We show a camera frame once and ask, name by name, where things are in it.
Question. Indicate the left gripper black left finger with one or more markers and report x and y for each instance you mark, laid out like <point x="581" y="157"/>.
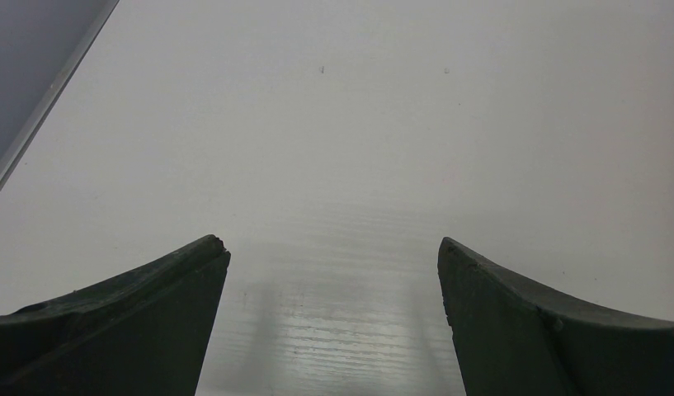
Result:
<point x="142" y="332"/>

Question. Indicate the aluminium left side rail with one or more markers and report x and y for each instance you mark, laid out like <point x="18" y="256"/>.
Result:
<point x="42" y="44"/>

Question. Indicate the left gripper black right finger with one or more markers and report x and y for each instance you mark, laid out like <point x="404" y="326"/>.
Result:
<point x="515" y="336"/>

